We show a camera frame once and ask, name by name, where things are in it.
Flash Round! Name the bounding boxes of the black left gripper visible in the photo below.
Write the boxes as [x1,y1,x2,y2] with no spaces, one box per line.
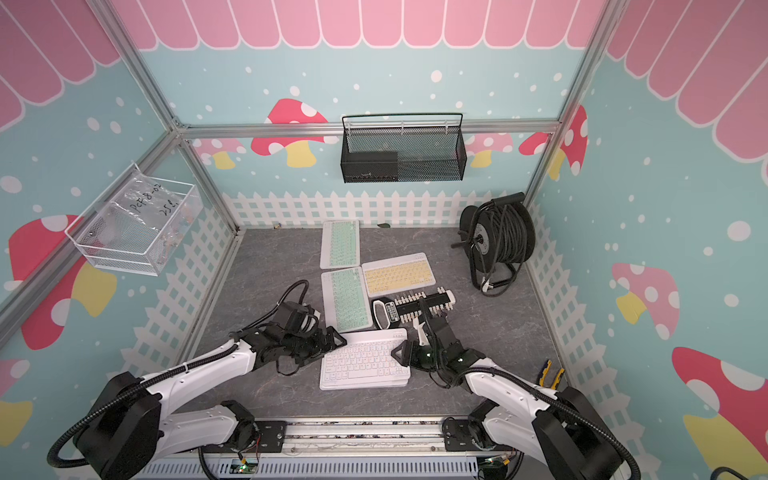
[256,326,327,373]

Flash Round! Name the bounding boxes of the pink key keyboard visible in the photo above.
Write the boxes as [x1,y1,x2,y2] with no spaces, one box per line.
[319,377,408,391]

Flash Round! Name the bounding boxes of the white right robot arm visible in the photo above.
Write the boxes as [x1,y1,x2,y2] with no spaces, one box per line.
[391,312,642,479]

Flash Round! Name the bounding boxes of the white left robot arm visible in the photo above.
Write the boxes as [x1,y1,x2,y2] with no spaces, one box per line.
[46,301,347,479]

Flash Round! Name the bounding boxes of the near green key keyboard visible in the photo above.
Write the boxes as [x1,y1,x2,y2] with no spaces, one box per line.
[321,267,373,333]

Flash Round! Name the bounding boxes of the green key keyboard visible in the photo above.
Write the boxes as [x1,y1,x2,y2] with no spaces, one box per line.
[321,267,373,333]
[320,220,360,270]

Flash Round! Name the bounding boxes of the yellow key white keyboard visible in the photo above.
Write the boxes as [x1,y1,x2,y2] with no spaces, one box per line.
[362,253,436,298]

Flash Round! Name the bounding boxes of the far green key keyboard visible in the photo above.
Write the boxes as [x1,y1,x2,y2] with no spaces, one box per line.
[320,220,360,270]

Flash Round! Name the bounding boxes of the black box in basket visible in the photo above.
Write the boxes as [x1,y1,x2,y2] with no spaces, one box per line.
[341,151,399,183]

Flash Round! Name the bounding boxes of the plastic bag in basket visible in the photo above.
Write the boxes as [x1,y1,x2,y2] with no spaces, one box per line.
[108,172,183,243]

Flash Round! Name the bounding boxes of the yellow handled pliers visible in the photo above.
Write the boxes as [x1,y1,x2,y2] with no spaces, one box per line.
[536,359,566,390]

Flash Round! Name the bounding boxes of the black cable reel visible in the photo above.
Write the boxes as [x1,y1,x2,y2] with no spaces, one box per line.
[451,192,536,298]

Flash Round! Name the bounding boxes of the clear wire wall basket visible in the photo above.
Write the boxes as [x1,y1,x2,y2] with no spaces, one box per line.
[65,164,203,276]

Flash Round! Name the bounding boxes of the black wire mesh basket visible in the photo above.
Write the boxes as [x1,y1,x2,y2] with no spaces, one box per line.
[341,112,468,183]

